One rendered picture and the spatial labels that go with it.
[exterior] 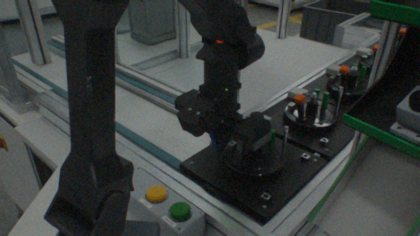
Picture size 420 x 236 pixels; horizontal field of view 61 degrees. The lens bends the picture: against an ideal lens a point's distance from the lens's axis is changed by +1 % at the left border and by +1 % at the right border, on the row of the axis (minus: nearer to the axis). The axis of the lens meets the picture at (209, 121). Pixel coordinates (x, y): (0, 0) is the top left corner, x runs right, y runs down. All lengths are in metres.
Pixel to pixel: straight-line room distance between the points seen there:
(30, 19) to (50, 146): 0.58
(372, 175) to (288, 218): 0.18
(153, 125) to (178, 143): 0.12
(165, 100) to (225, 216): 0.53
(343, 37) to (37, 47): 1.40
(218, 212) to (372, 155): 0.30
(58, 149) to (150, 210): 0.48
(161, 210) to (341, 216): 0.33
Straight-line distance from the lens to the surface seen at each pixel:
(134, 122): 1.07
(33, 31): 1.56
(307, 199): 0.77
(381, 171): 0.66
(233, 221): 0.70
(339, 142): 0.92
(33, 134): 1.22
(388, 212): 0.65
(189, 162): 0.80
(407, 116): 0.50
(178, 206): 0.70
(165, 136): 0.99
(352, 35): 1.90
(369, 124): 0.53
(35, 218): 0.92
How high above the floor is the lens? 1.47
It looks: 32 degrees down
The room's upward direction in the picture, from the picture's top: straight up
